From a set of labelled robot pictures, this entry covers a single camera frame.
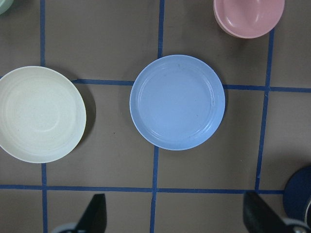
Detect cream white plate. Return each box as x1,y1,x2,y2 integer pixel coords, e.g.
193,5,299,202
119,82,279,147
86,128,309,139
0,66,86,163

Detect dark blue pot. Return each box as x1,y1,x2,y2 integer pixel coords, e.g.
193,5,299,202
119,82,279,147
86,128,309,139
283,166,311,227

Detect green bowl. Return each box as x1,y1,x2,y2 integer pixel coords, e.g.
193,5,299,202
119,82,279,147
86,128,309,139
0,0,14,14

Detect blue plate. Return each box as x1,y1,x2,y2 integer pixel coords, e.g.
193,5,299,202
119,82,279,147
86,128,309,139
129,55,225,150

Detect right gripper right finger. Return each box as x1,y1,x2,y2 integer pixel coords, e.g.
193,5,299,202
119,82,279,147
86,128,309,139
243,191,304,233

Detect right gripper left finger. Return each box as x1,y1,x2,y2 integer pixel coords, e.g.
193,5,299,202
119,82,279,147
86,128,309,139
76,194,107,233

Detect pink bowl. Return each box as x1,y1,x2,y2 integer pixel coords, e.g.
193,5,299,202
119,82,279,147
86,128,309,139
213,0,285,39

